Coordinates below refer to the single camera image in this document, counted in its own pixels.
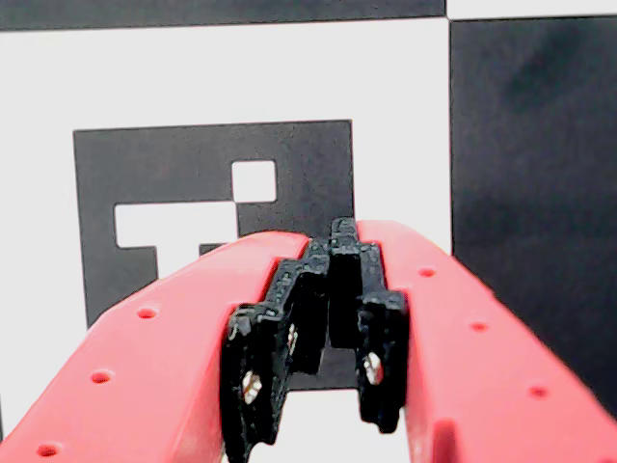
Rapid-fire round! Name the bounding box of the checkerboard marker mat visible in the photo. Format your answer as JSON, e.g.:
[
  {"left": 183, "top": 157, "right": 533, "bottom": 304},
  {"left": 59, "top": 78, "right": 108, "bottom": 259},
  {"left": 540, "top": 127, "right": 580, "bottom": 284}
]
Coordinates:
[{"left": 0, "top": 0, "right": 617, "bottom": 463}]

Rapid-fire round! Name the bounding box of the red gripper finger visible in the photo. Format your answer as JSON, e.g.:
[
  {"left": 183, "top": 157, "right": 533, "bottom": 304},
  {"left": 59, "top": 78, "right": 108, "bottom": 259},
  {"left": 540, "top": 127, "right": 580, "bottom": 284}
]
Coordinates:
[
  {"left": 329, "top": 216, "right": 617, "bottom": 463},
  {"left": 0, "top": 231, "right": 334, "bottom": 463}
]

